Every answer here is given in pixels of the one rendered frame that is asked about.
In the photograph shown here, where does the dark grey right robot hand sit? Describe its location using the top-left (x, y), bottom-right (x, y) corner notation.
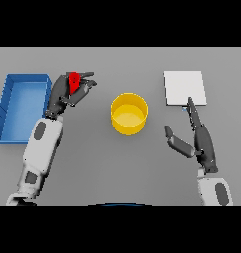
top-left (163, 96), bottom-right (219, 175)

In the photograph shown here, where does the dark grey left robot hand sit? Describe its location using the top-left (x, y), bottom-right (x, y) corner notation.
top-left (44, 71), bottom-right (98, 121)

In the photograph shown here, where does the red beaker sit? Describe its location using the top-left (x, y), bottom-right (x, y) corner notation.
top-left (68, 71), bottom-right (81, 96)

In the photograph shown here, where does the pale square measuring scale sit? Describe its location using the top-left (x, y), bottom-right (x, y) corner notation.
top-left (163, 70), bottom-right (208, 108)

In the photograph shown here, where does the yellow bowl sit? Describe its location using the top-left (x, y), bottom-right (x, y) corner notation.
top-left (110, 92), bottom-right (150, 136)

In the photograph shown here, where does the blue tray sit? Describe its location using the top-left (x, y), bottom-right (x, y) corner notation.
top-left (0, 73), bottom-right (53, 145)

